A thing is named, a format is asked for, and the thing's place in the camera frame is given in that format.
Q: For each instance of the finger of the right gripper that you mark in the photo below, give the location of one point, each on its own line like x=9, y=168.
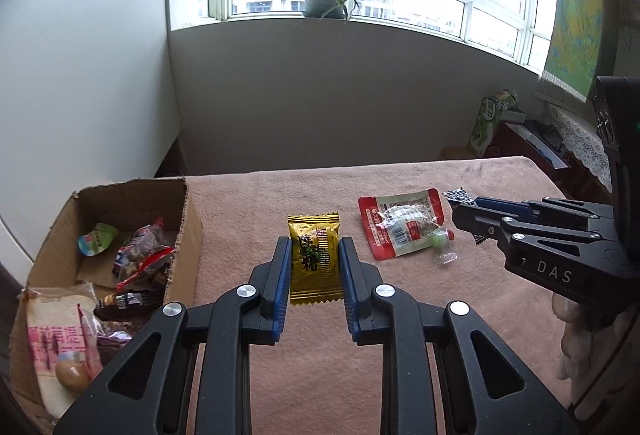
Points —
x=530, y=209
x=500, y=229

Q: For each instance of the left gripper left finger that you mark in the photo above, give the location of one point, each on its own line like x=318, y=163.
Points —
x=189, y=361

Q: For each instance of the landscape painting scroll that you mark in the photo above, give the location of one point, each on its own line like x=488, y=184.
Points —
x=583, y=46

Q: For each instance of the green jelly cup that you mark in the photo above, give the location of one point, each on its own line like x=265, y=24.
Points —
x=97, y=240

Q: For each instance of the small green candy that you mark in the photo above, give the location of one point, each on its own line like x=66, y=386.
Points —
x=441, y=245

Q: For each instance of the pink table cloth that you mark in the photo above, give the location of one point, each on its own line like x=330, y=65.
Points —
x=316, y=380

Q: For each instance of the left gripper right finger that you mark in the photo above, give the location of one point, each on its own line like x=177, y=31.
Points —
x=443, y=366

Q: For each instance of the red clear dates packet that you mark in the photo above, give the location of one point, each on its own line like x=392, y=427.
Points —
x=102, y=339

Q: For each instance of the brown cardboard box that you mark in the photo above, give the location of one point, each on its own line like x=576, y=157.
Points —
x=126, y=206

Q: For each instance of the white cabinet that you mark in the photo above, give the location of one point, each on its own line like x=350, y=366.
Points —
x=86, y=97

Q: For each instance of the yellow candy packet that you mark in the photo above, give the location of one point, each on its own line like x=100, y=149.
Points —
x=315, y=269

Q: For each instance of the red white snack pouch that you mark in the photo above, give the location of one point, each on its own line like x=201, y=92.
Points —
x=401, y=224

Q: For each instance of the green white carton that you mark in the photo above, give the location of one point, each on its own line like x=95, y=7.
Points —
x=501, y=107

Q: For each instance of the black white candy packet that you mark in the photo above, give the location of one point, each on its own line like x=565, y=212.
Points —
x=456, y=197

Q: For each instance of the white lace cloth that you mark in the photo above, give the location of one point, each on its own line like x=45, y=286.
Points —
x=581, y=140

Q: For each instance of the Snickers chocolate bar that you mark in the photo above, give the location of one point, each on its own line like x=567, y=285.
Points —
x=128, y=305

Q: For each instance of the large bread packet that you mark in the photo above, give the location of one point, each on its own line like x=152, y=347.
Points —
x=52, y=328

